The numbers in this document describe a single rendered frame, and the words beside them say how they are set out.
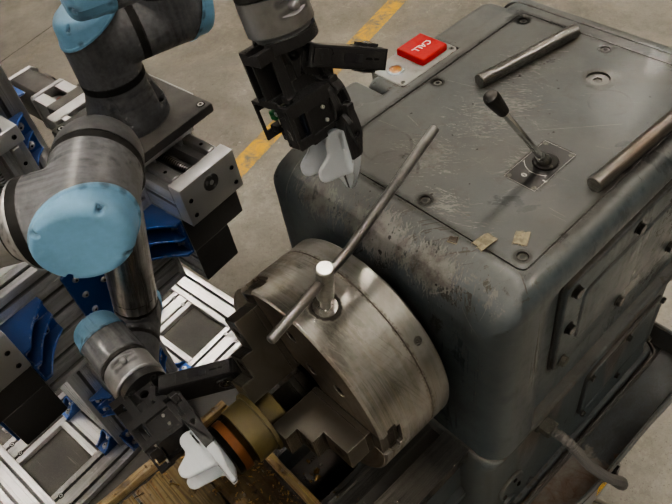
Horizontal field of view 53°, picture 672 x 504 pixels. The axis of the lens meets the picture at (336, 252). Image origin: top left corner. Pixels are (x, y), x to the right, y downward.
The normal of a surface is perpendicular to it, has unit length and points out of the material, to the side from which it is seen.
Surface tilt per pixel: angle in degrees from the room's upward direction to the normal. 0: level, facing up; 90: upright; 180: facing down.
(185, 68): 0
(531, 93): 0
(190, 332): 0
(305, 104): 75
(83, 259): 90
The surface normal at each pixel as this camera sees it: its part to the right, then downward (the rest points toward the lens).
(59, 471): -0.14, -0.66
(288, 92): 0.62, 0.30
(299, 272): -0.29, -0.75
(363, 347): 0.29, -0.25
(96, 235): 0.26, 0.70
